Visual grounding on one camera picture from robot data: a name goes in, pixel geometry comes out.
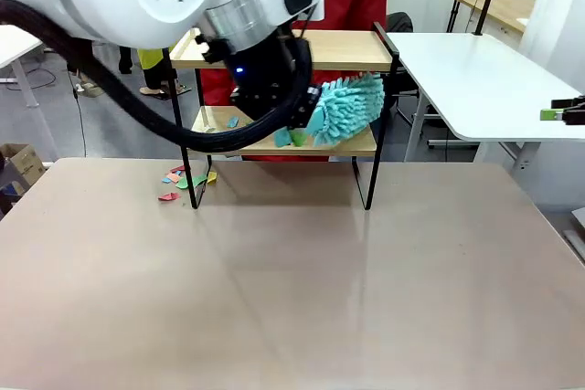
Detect black office chair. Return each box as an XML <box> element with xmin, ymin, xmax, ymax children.
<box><xmin>372</xmin><ymin>11</ymin><xmax>421</xmax><ymax>124</ymax></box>

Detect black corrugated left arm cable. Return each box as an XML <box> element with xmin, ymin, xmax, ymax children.
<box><xmin>0</xmin><ymin>0</ymin><xmax>316</xmax><ymax>153</ymax></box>

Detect person in yellow apron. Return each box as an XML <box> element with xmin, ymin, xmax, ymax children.
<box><xmin>117</xmin><ymin>42</ymin><xmax>191</xmax><ymax>100</ymax></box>

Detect two-tier wooden shelf black frame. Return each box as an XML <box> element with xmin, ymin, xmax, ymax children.
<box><xmin>163</xmin><ymin>20</ymin><xmax>400</xmax><ymax>212</ymax></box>

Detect teal microfiber duster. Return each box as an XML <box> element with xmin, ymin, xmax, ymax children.
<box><xmin>308</xmin><ymin>70</ymin><xmax>386</xmax><ymax>148</ymax></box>

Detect cardboard box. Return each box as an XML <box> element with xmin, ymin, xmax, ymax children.
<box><xmin>0</xmin><ymin>142</ymin><xmax>48</xmax><ymax>190</ymax></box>

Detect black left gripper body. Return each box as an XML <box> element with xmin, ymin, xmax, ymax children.
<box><xmin>228</xmin><ymin>32</ymin><xmax>303</xmax><ymax>121</ymax></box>

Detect white rectangular table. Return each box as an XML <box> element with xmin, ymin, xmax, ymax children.
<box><xmin>0</xmin><ymin>24</ymin><xmax>47</xmax><ymax>111</ymax></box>

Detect wooden top desk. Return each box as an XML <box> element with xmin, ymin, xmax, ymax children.
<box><xmin>454</xmin><ymin>0</ymin><xmax>537</xmax><ymax>36</ymax></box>

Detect white rounded-corner table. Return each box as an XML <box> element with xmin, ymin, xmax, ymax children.
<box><xmin>386</xmin><ymin>31</ymin><xmax>585</xmax><ymax>176</ymax></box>

